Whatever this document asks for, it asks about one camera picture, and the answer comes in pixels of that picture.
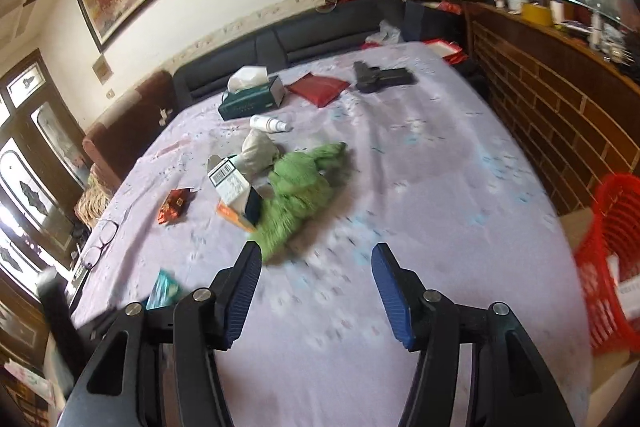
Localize red pouch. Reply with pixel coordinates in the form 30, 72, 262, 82
286, 74, 351, 108

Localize light blue tissue pack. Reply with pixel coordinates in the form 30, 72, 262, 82
145, 270, 181, 310

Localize green cloth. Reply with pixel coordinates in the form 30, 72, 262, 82
252, 142, 351, 264

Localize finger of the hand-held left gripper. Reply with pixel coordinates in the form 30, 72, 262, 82
37, 269, 81, 388

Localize dark-framed eyeglasses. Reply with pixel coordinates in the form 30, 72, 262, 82
80, 219, 120, 270

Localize black toy pistol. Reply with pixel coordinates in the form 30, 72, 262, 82
352, 61, 416, 94

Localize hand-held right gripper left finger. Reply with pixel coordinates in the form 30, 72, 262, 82
57, 241, 263, 427

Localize red and white box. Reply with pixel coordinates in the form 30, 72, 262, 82
422, 38, 471, 66

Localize small wall plaque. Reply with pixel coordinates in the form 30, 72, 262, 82
92, 56, 112, 84

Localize red foil candy wrapper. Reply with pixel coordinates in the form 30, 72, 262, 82
157, 188, 193, 226

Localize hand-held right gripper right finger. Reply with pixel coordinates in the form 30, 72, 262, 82
371, 243, 596, 427

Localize wooden glass door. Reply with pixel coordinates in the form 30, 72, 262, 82
0, 49, 91, 288

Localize black leather sofa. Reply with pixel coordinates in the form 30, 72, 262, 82
172, 0, 406, 108

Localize white barcode medicine box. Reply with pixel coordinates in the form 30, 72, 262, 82
207, 155, 264, 228

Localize white spray bottle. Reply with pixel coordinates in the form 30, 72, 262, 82
249, 114, 293, 134

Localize green tissue box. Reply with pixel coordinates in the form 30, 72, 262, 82
217, 67, 287, 122

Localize wicker basket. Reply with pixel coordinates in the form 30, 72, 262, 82
74, 177, 118, 228

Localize brown armchair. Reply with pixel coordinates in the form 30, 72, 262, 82
82, 69, 178, 192

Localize red plastic basket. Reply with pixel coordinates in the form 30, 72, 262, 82
574, 173, 640, 355

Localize orange carton box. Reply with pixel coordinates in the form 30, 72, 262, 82
216, 202, 258, 233

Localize wooden stool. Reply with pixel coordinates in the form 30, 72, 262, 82
557, 207, 640, 403

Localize white cloth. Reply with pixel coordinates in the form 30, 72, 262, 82
235, 129, 283, 175

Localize yellow tape roll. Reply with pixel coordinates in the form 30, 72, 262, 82
521, 3, 555, 26

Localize crumpled clear plastic bag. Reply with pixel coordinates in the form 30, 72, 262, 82
365, 21, 403, 48

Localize black floor bag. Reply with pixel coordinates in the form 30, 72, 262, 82
457, 57, 493, 102

